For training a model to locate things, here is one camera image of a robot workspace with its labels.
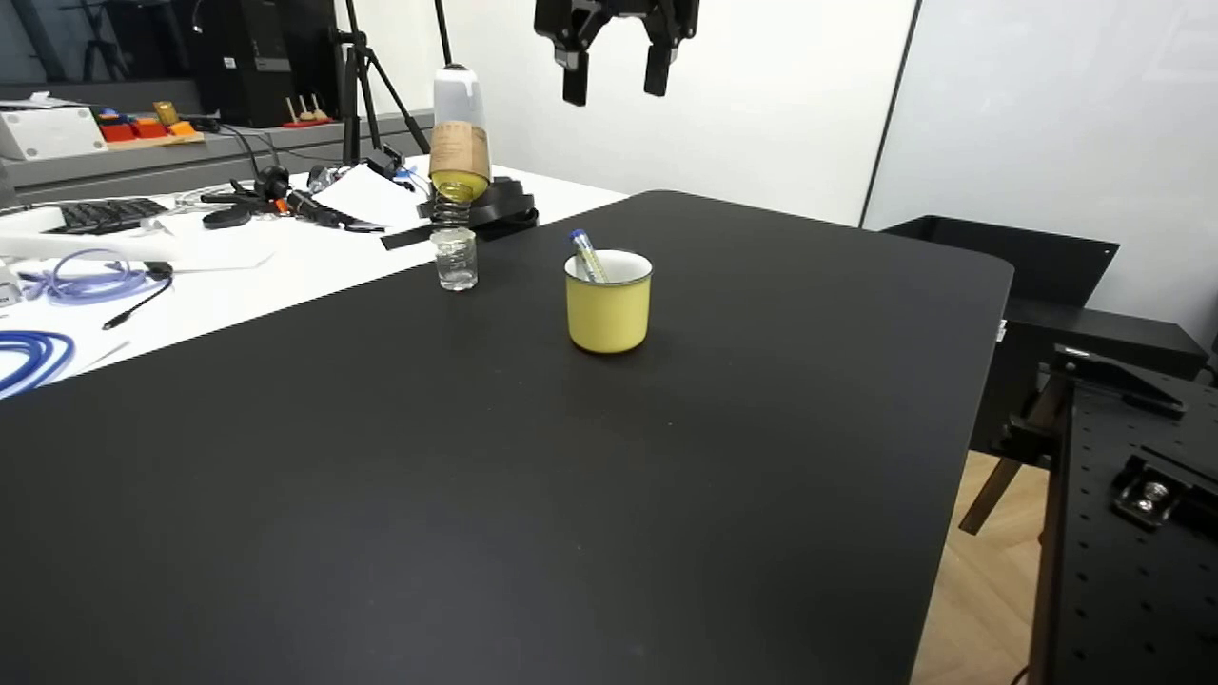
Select marker with blue cap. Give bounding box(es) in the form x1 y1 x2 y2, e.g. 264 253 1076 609
569 229 609 284

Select yellow mug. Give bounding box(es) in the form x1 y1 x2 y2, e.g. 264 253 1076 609
564 249 655 356

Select upturned bottle on spring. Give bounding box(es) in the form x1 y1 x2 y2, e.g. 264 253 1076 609
427 64 493 230

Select black tripod stand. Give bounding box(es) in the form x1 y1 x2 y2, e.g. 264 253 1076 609
329 0 432 166

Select small clear glass jar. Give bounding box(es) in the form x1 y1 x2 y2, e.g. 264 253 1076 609
431 227 480 293

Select white sheet of paper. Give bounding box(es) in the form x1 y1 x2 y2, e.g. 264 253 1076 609
312 163 426 230

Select wooden pegs on red base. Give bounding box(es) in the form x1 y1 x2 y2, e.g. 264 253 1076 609
282 93 335 129

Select black computer tower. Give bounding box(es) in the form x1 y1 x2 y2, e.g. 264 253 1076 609
194 0 344 128

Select heap of black tools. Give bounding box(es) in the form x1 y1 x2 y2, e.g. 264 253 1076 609
199 166 385 235

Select grey desk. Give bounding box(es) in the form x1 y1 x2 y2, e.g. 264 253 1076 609
0 108 436 206

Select whiteboard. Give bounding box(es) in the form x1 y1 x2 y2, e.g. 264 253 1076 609
860 0 1218 351

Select tray of orange blocks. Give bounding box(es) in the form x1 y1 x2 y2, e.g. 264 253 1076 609
97 100 206 152

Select black metal bin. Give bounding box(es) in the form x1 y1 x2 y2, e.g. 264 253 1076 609
879 215 1210 460

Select black keyboard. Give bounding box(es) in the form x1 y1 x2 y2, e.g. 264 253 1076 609
42 197 171 237

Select white box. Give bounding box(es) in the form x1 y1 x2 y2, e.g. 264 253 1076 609
0 104 109 162

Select black clamp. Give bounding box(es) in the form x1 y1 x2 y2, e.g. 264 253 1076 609
1110 454 1218 536

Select black strap base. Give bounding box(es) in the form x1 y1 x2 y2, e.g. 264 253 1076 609
381 177 540 251

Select black cable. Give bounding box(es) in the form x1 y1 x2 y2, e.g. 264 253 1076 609
101 264 176 332

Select coil of purple cable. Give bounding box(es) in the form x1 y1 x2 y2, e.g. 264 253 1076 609
18 248 154 306

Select coil of blue cable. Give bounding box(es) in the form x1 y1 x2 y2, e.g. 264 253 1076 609
0 329 78 400

